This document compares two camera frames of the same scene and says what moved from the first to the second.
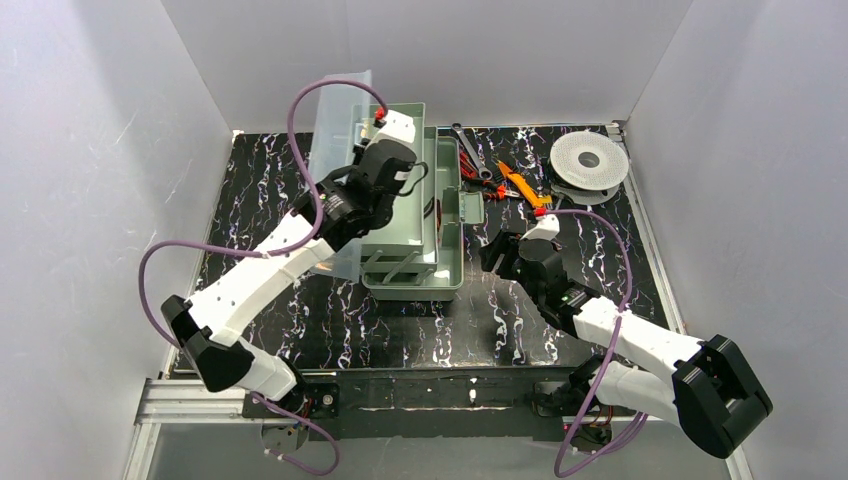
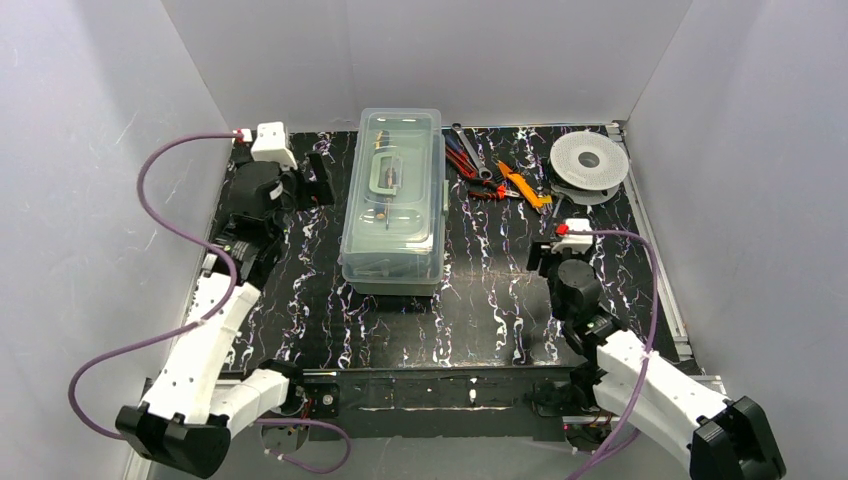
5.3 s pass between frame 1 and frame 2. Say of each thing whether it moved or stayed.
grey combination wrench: stayed
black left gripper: moved
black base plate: stayed
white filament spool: stayed
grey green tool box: moved
